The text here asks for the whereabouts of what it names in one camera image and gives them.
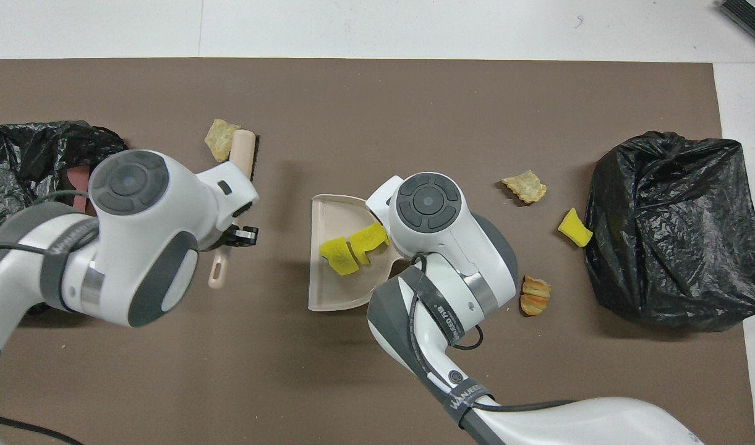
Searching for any yellow sponge wedge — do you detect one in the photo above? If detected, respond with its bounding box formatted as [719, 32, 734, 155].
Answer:
[557, 207, 594, 248]

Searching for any black bin bag fully covering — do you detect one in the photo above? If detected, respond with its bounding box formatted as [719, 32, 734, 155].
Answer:
[584, 130, 755, 333]

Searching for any brown table mat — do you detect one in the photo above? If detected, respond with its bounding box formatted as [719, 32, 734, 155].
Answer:
[0, 57, 755, 445]

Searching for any notched yellow sponge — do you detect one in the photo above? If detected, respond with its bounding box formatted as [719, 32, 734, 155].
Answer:
[349, 222, 390, 265]

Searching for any pale crusty bread chunk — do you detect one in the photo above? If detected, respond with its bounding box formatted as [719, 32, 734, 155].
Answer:
[204, 119, 242, 163]

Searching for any dark ribbed object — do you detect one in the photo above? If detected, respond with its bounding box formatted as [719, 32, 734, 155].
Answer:
[719, 0, 755, 53]

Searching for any pink bin box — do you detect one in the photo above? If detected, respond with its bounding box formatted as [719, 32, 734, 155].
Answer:
[66, 166, 93, 200]

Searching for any striped croissant piece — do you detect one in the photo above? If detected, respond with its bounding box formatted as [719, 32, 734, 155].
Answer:
[519, 275, 552, 316]

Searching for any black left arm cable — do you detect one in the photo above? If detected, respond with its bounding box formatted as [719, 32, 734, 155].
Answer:
[0, 189, 90, 445]

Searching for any beige plastic dustpan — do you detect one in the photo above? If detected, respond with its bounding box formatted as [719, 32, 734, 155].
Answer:
[308, 193, 409, 312]

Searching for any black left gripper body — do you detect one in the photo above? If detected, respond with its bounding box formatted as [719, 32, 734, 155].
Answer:
[220, 199, 259, 248]

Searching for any beige hand brush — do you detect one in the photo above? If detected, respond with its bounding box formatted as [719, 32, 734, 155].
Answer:
[207, 129, 262, 290]

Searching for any wavy yellow sponge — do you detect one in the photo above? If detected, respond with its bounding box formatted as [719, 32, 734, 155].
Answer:
[319, 237, 360, 276]

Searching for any black bin bag showing box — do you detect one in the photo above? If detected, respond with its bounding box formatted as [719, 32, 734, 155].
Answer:
[0, 121, 129, 248]

